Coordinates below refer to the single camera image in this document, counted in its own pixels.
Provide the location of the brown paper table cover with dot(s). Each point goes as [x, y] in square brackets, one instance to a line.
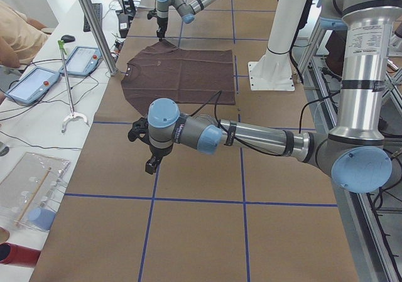
[236, 215]

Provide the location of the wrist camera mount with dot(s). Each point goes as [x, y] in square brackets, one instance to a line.
[139, 131]
[152, 14]

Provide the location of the blue plastic cup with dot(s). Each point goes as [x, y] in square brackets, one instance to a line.
[42, 218]

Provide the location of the near blue teach pendant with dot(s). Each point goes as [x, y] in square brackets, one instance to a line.
[33, 86]

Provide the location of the red cylinder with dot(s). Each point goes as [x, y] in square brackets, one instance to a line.
[15, 255]

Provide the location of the clear plastic bag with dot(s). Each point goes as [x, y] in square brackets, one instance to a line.
[35, 181]

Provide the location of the aluminium side frame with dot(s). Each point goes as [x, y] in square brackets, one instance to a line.
[352, 152]

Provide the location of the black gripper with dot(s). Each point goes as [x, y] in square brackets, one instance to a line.
[161, 22]
[156, 152]

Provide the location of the aluminium frame post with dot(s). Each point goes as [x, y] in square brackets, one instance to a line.
[98, 34]

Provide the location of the far blue teach pendant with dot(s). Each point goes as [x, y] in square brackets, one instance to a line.
[82, 60]

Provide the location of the metal reacher grabber tool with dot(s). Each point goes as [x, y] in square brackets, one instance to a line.
[74, 115]

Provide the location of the blue teach pendant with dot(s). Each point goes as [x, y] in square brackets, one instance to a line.
[82, 60]
[33, 86]

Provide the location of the person in beige shirt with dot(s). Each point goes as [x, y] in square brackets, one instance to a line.
[21, 37]

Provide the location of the black computer mouse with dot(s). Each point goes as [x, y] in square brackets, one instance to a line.
[67, 38]

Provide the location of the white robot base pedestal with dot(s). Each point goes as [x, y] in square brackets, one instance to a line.
[273, 71]

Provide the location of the brown t-shirt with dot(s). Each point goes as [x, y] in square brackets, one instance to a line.
[164, 70]

